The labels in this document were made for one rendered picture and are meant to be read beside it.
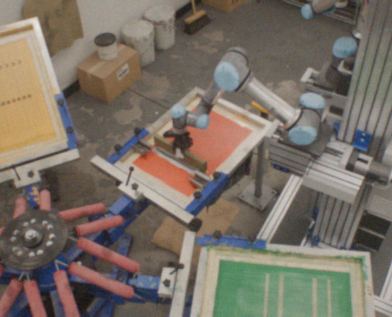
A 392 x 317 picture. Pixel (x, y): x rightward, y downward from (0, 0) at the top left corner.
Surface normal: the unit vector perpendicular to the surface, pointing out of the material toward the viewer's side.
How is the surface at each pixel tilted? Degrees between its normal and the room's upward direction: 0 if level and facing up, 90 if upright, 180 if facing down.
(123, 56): 0
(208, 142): 0
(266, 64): 0
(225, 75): 86
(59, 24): 90
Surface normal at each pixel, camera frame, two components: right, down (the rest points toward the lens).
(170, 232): -0.05, -0.66
